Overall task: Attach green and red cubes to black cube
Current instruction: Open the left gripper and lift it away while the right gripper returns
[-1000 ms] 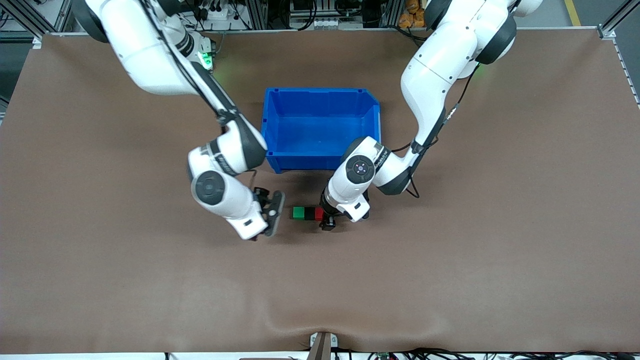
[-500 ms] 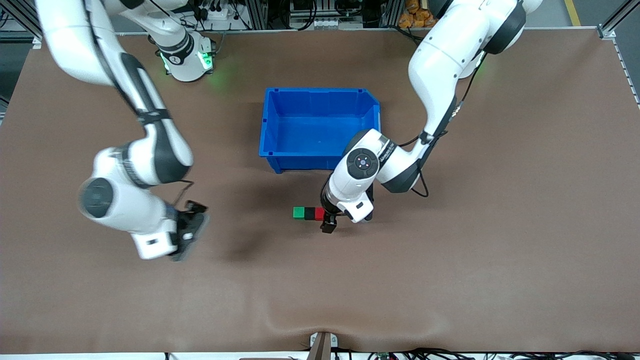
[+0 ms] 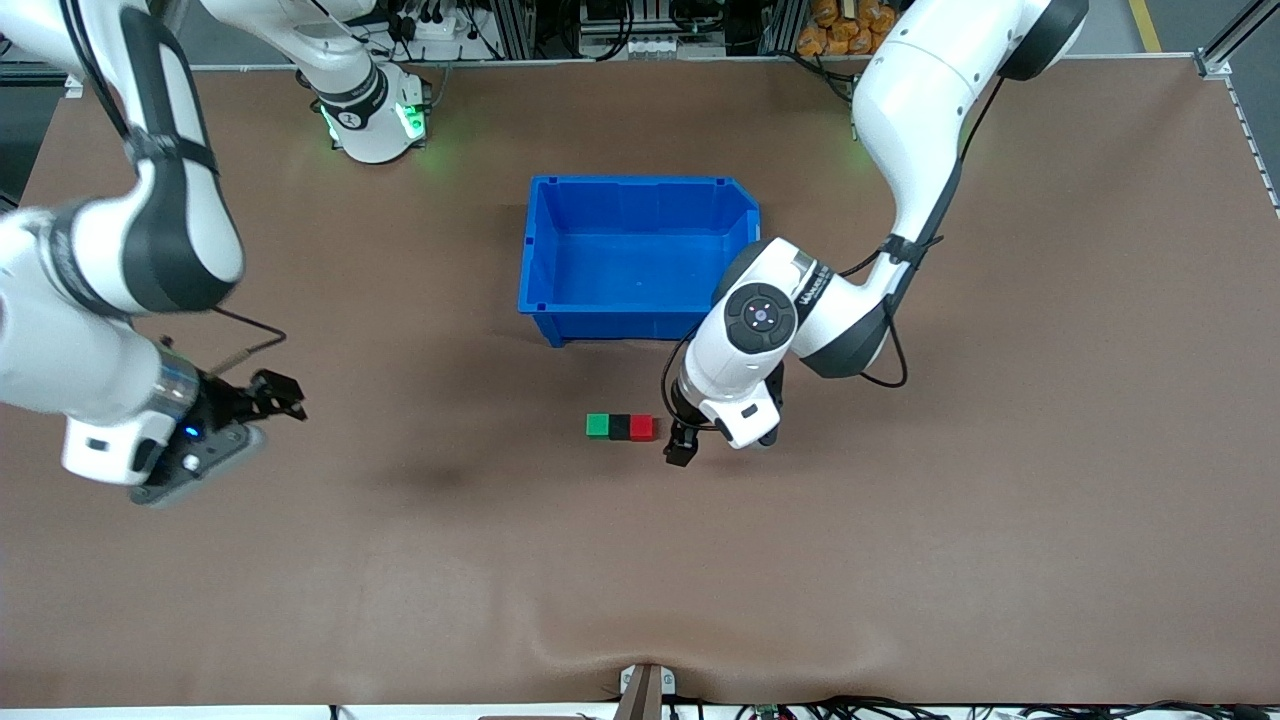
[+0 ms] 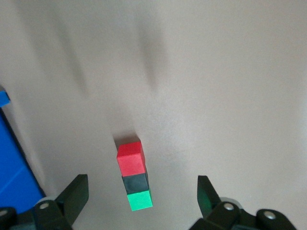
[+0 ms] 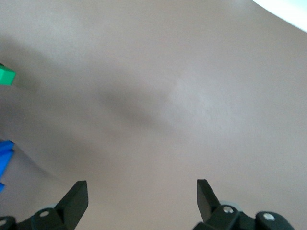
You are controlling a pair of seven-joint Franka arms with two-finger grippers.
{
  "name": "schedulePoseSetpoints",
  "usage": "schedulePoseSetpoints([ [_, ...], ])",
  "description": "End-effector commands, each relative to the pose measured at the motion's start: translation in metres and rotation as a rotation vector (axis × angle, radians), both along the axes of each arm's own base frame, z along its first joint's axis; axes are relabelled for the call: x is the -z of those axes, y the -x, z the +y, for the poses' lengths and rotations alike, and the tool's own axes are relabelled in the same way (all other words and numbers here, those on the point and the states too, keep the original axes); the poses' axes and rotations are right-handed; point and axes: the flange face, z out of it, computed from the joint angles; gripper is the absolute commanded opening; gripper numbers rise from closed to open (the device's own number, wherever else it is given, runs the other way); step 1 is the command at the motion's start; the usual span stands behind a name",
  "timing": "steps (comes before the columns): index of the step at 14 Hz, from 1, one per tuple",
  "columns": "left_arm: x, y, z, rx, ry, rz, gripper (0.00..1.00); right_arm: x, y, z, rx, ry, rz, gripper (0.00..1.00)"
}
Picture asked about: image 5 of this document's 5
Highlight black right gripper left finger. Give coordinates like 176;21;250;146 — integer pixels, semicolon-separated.
0;180;87;230

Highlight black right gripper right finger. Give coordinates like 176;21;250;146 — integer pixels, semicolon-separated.
193;179;292;230

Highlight green cube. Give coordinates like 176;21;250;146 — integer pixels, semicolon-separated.
0;63;16;86

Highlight brown table mat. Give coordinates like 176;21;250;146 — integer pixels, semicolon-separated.
0;0;307;230

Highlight blue plastic storage bin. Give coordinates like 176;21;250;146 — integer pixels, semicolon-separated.
0;140;15;192

